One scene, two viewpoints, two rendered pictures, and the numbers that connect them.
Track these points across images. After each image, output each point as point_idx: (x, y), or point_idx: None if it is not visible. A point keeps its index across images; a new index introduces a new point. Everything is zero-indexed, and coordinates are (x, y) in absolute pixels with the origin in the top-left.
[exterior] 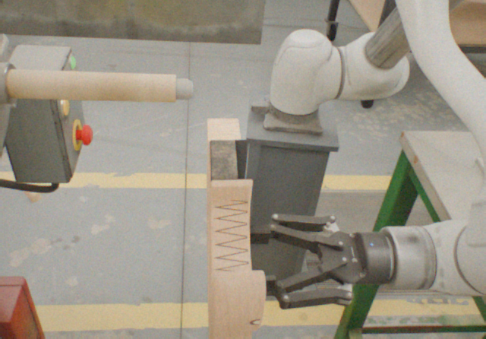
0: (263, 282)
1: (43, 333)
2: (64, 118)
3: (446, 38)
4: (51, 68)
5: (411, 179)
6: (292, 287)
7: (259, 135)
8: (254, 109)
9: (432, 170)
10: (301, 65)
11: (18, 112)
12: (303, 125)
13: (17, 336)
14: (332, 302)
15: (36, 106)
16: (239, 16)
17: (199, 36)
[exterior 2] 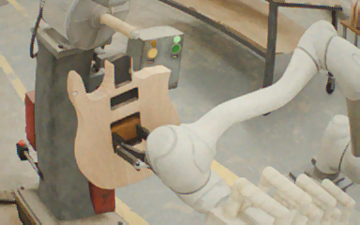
0: (76, 76)
1: (113, 199)
2: (148, 58)
3: (279, 85)
4: (160, 35)
5: None
6: (127, 150)
7: (296, 173)
8: (312, 160)
9: None
10: (328, 133)
11: (132, 46)
12: (319, 180)
13: None
14: (133, 165)
15: (138, 45)
16: (106, 0)
17: (100, 3)
